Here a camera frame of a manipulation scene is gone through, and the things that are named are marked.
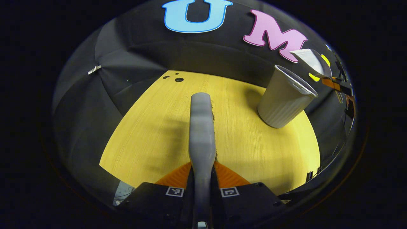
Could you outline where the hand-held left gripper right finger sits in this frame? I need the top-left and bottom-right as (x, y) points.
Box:
(210, 161), (286, 229)

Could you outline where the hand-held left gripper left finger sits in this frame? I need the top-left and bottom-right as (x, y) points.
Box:
(119, 162), (195, 229)

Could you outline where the small grey broom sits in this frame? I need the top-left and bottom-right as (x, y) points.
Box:
(189, 92), (217, 229)

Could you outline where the white ribbed garbage bin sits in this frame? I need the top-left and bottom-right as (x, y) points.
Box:
(257, 65), (318, 128)

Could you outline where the grey plastic dustpan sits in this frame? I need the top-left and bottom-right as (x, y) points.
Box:
(290, 49), (333, 80)

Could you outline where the black backdrop cloth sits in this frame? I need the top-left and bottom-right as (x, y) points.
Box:
(52, 0), (356, 207)

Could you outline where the yellow wooden desktop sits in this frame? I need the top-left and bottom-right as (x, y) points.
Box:
(99, 70), (321, 196)

